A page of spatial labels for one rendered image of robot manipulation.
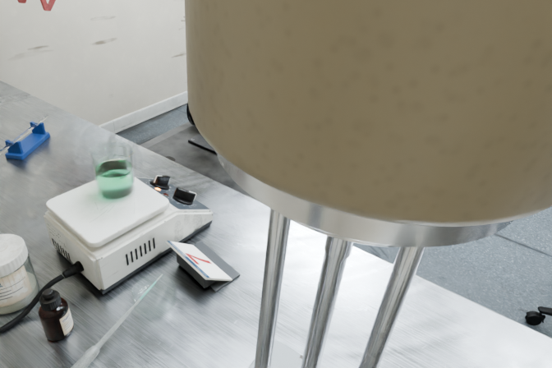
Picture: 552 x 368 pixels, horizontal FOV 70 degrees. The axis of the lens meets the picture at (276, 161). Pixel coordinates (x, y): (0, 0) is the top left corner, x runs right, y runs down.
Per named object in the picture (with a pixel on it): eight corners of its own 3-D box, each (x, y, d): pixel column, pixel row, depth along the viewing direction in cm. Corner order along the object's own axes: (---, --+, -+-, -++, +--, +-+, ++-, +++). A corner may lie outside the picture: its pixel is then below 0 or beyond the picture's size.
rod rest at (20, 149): (34, 134, 84) (30, 119, 82) (51, 135, 84) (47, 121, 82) (5, 158, 75) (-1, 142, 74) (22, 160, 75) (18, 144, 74)
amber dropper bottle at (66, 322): (45, 345, 45) (30, 305, 41) (45, 324, 47) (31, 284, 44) (75, 336, 46) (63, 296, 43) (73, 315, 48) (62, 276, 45)
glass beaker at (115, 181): (89, 202, 54) (78, 152, 50) (109, 181, 58) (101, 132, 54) (131, 210, 53) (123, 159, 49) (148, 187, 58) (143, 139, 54)
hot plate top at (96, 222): (122, 172, 61) (121, 167, 61) (172, 206, 56) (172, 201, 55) (43, 207, 53) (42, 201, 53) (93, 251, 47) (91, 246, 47)
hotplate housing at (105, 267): (163, 190, 71) (160, 153, 67) (214, 224, 65) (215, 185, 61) (35, 257, 56) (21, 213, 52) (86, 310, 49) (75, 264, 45)
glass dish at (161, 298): (155, 278, 55) (154, 266, 53) (186, 296, 52) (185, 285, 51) (123, 305, 50) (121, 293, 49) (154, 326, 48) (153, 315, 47)
